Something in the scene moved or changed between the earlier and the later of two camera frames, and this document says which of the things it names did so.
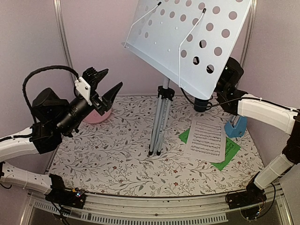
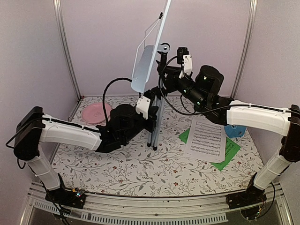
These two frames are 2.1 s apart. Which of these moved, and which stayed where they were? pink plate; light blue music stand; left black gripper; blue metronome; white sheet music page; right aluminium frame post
Moved: light blue music stand; left black gripper
Stayed: blue metronome; pink plate; white sheet music page; right aluminium frame post
